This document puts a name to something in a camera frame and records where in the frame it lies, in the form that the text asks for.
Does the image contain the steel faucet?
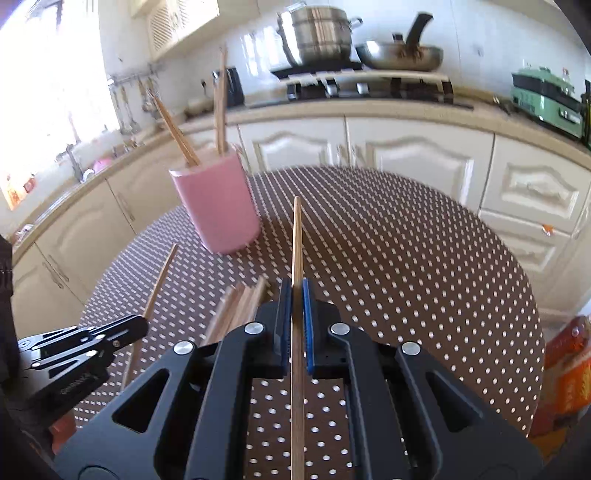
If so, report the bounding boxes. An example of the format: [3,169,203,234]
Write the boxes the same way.
[65,144,85,183]

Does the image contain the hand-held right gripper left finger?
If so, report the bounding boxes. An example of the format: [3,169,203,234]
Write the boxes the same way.
[53,277,293,480]

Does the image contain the kitchen window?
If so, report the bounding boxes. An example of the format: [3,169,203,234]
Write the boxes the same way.
[0,0,107,204]

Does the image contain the green electric cooker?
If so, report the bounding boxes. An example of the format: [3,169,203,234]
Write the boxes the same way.
[510,66,585,139]

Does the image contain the black induction cooker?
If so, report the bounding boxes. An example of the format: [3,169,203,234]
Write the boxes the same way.
[270,60,365,79]

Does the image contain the pink utensil holder cup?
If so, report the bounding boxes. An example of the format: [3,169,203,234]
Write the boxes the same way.
[168,150,262,256]

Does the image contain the black gas stove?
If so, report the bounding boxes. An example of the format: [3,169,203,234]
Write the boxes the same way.
[247,76,474,110]

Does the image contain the hanging steel ladle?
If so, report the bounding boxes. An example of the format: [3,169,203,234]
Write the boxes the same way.
[117,85,139,134]

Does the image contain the cream lattice-door wall cabinet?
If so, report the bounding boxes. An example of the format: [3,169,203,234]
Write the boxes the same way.
[130,0,220,61]

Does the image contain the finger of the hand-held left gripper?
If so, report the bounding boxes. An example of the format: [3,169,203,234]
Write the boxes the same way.
[32,342,139,384]
[18,315,149,361]

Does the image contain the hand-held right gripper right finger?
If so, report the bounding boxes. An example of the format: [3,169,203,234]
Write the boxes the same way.
[302,279,543,480]

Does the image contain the stacked bowls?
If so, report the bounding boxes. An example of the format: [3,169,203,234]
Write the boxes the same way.
[185,99,215,118]

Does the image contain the brown polka-dot tablecloth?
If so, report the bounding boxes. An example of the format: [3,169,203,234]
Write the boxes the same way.
[74,166,546,480]

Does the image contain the wooden chopstick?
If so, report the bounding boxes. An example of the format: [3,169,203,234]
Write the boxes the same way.
[221,46,228,155]
[154,95,201,164]
[148,90,195,168]
[213,80,222,157]
[121,244,179,388]
[291,196,306,480]

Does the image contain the wall utensil rail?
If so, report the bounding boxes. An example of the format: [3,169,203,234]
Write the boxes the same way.
[107,62,164,88]

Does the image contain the orange cardboard box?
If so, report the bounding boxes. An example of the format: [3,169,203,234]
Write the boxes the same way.
[529,316,591,439]

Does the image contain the dark glass bottle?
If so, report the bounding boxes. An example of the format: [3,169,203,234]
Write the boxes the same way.
[581,79,591,148]

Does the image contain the black kettle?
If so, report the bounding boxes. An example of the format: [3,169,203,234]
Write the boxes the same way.
[212,66,245,108]

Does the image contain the bundle of wooden chopsticks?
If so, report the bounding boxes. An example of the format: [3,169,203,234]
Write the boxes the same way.
[203,275,271,347]

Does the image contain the cream drawer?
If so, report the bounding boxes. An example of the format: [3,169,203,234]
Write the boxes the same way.
[478,210,573,296]
[480,134,587,232]

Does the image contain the white board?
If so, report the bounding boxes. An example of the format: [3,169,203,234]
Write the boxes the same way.
[277,69,451,86]

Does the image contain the steel wok black handle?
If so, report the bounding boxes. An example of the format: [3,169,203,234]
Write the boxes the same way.
[355,13,444,72]

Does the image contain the steel steamer pot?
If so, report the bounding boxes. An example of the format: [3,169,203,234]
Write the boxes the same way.
[276,4,364,68]

